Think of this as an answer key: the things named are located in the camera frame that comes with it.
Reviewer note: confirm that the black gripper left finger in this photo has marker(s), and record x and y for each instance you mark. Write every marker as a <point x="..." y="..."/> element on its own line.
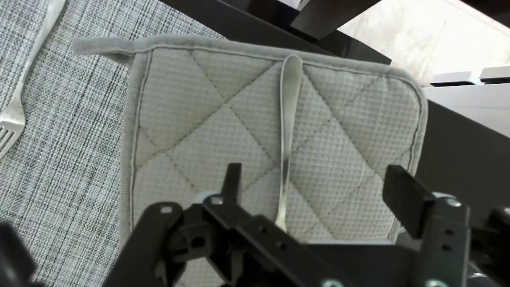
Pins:
<point x="231" y="183"/>

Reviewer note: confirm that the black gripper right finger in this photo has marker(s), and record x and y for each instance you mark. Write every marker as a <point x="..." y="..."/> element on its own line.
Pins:
<point x="407" y="199"/>

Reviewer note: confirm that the silver fork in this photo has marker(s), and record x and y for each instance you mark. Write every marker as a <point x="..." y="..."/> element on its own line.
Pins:
<point x="21" y="95"/>

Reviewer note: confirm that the grey woven placemat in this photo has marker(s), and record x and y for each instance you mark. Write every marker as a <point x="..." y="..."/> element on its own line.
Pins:
<point x="69" y="175"/>

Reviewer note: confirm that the black wooden table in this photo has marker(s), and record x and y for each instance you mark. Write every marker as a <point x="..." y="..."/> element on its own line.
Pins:
<point x="463" y="169"/>

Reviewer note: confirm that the grey quilted pot holder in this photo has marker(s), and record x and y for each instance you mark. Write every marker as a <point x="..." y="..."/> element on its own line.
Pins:
<point x="212" y="121"/>

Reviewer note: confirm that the white gas stove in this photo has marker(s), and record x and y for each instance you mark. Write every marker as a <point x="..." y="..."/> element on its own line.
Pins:
<point x="472" y="100"/>

